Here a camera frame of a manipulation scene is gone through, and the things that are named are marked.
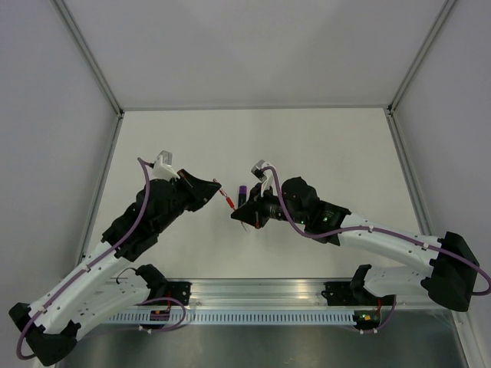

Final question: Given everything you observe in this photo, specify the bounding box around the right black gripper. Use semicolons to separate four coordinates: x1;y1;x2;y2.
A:
232;182;307;229

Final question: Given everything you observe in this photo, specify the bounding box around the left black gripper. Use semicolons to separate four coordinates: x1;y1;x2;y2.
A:
154;169;221;234

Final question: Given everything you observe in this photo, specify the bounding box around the red ballpoint pen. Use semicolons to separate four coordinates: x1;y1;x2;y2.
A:
219;189;249;233

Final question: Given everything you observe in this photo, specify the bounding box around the black purple highlighter pen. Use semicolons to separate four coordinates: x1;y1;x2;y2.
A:
238;193;247;207

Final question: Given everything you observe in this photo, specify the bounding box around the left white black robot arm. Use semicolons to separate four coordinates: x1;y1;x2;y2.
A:
8;169;221;366

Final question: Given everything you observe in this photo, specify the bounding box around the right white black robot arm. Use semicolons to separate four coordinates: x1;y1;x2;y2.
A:
231;177;479;312

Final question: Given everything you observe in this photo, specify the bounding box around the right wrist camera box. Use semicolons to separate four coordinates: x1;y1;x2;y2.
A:
251;159;269;183

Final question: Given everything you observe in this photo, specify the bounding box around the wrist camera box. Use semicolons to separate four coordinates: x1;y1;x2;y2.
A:
251;159;269;183
152;150;179;182

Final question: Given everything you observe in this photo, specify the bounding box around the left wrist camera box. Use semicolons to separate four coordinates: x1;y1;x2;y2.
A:
152;150;179;182

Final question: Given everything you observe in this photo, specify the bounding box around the aluminium front rail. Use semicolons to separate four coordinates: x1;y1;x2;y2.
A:
110;278;442;307

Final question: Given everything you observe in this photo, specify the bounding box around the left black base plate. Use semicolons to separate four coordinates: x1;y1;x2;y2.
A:
153;281;193;306

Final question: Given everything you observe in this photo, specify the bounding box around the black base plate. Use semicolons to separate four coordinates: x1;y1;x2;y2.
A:
153;281;193;306
321;281;378;307

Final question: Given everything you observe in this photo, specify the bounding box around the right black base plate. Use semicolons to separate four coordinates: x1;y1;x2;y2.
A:
321;281;378;307

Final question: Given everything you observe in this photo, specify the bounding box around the white slotted cable duct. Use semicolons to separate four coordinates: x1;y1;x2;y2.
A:
107;309;355;326

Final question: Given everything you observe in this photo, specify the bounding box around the left aluminium frame post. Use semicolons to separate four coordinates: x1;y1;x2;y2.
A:
51;0;124;118

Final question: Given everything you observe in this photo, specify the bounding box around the aluminium frame post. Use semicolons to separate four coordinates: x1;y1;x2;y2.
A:
51;0;124;118
387;0;459;115

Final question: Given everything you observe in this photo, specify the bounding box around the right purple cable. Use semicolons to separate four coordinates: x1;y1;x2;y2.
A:
262;164;491;297

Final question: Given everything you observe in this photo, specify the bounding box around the right aluminium frame post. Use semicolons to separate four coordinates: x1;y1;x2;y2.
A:
387;0;459;115

